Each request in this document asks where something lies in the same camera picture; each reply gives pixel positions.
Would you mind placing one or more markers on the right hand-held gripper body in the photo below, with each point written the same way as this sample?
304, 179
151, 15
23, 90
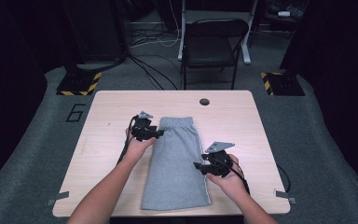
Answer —
219, 161

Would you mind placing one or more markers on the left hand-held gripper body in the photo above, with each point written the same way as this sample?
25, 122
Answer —
141, 126

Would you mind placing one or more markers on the grey skirt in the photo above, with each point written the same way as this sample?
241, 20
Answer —
175, 168

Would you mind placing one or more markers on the person's left hand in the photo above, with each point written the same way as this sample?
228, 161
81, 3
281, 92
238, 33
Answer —
136, 149

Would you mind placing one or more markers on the person's right hand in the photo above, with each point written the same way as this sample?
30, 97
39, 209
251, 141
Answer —
230, 183

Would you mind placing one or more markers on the black table grommet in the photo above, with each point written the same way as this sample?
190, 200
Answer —
204, 101

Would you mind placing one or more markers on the black yellow striped stand base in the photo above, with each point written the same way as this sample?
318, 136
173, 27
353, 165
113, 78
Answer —
77, 84
284, 84

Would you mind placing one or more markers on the black folding chair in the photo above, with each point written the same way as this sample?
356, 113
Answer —
246, 46
209, 49

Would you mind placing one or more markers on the small white device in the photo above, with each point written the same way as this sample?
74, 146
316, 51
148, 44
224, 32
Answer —
284, 13

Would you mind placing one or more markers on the grey metal bracket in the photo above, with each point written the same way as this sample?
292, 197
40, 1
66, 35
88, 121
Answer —
284, 195
59, 196

